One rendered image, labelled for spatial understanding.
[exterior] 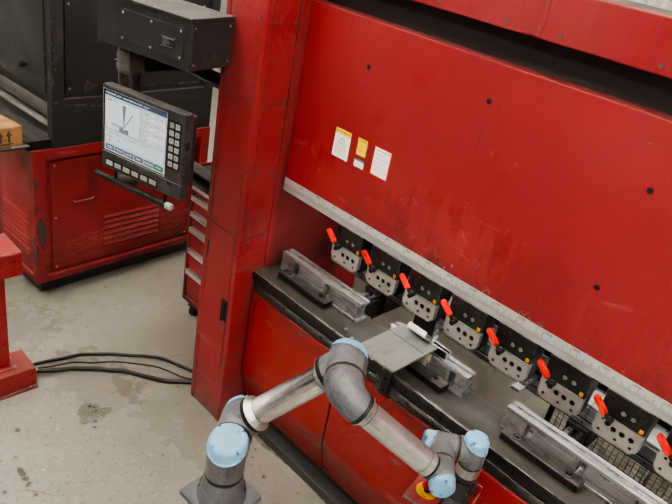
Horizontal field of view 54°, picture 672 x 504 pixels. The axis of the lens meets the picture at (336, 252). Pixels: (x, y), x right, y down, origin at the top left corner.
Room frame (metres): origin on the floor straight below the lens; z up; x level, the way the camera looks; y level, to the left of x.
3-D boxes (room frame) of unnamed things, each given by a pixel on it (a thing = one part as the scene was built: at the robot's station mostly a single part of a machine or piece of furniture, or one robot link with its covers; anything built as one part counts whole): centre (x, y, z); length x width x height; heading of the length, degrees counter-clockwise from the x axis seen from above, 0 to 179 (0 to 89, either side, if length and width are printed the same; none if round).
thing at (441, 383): (2.09, -0.38, 0.89); 0.30 x 0.05 x 0.03; 50
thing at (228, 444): (1.43, 0.20, 0.94); 0.13 x 0.12 x 0.14; 178
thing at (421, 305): (2.18, -0.37, 1.18); 0.15 x 0.09 x 0.17; 50
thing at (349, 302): (2.52, 0.03, 0.92); 0.50 x 0.06 x 0.10; 50
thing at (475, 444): (1.53, -0.52, 1.04); 0.09 x 0.08 x 0.11; 88
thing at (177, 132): (2.55, 0.83, 1.42); 0.45 x 0.12 x 0.36; 64
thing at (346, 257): (2.43, -0.07, 1.18); 0.15 x 0.09 x 0.17; 50
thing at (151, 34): (2.65, 0.84, 1.53); 0.51 x 0.25 x 0.85; 64
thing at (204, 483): (1.42, 0.20, 0.82); 0.15 x 0.15 x 0.10
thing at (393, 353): (2.05, -0.30, 1.00); 0.26 x 0.18 x 0.01; 140
